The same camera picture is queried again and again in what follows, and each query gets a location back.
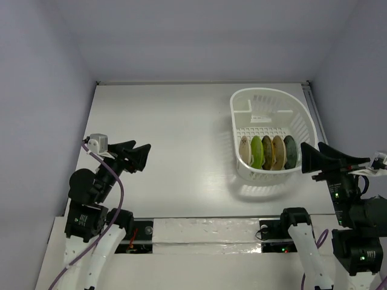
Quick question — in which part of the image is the white plastic dish rack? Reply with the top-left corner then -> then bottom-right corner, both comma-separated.
230,88 -> 317,186

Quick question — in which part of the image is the yellow patterned plate brown rim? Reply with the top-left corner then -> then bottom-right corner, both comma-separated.
262,135 -> 275,170

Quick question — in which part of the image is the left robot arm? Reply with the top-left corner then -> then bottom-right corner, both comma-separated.
50,134 -> 151,289

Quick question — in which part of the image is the lime green plate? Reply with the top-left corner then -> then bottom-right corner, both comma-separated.
250,136 -> 264,169

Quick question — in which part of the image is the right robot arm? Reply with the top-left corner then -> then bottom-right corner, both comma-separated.
278,142 -> 386,289

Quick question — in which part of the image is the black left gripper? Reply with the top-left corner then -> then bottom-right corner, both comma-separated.
96,138 -> 151,200

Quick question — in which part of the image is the aluminium rail right edge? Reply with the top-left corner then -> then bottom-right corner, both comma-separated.
301,82 -> 328,144

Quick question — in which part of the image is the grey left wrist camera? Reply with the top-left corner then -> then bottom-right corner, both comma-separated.
85,134 -> 108,155

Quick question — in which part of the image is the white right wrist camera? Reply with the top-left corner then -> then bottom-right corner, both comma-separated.
351,151 -> 387,177

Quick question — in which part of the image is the beige plate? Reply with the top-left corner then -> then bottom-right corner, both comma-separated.
272,135 -> 287,170

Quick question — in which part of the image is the dark green patterned plate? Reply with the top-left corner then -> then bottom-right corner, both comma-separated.
284,135 -> 298,170

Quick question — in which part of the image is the white foam block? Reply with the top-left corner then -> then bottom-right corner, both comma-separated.
152,218 -> 262,255

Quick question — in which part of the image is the cream plate with dark spot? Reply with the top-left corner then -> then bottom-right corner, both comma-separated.
238,135 -> 252,166

